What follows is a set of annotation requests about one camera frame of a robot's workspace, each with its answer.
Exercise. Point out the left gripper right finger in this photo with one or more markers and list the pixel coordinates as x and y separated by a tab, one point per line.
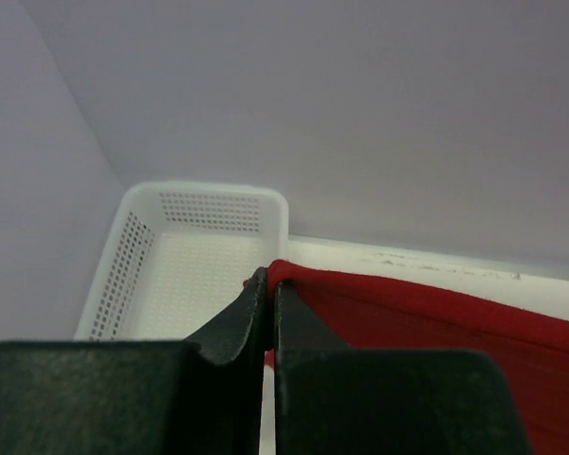
332	398

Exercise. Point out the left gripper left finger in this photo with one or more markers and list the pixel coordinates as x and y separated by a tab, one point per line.
201	394

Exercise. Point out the dark red t shirt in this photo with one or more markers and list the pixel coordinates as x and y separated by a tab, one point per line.
375	312

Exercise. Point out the white plastic basket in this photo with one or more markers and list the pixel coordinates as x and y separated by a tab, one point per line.
177	254

